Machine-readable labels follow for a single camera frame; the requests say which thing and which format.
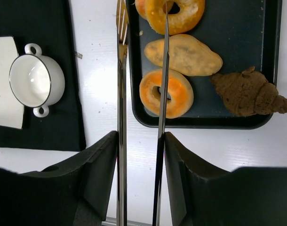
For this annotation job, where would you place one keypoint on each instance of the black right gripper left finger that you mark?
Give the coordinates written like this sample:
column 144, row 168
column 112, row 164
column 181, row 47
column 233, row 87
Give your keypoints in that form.
column 73, row 192

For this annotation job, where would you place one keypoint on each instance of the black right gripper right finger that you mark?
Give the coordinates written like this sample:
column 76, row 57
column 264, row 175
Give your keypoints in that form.
column 202, row 194

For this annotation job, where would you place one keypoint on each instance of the brown chocolate croissant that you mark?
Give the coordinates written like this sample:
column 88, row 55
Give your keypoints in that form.
column 248, row 93

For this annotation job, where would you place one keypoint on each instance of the steel serving tongs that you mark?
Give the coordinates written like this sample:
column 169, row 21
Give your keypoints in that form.
column 122, row 22

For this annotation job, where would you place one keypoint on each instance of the small round bun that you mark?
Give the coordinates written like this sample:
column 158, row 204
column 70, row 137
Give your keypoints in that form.
column 140, row 7

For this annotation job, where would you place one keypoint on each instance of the oblong tan bread roll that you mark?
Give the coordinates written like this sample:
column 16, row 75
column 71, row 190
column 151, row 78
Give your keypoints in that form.
column 191, row 57

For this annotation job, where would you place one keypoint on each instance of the pale orange ring doughnut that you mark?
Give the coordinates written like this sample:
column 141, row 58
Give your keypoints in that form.
column 180, row 93

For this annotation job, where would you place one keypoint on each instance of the white two-handled soup bowl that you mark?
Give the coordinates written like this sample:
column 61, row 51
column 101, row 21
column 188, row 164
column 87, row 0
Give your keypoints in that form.
column 37, row 81

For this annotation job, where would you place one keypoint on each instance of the white square plate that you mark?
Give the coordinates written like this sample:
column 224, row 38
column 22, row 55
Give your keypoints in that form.
column 11, row 110

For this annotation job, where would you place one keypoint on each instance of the black cloth placemat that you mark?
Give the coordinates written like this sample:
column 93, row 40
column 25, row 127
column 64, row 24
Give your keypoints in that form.
column 48, row 24

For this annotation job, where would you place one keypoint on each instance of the dark orange ring doughnut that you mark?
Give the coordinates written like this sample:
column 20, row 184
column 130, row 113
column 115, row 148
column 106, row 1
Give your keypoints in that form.
column 187, row 18

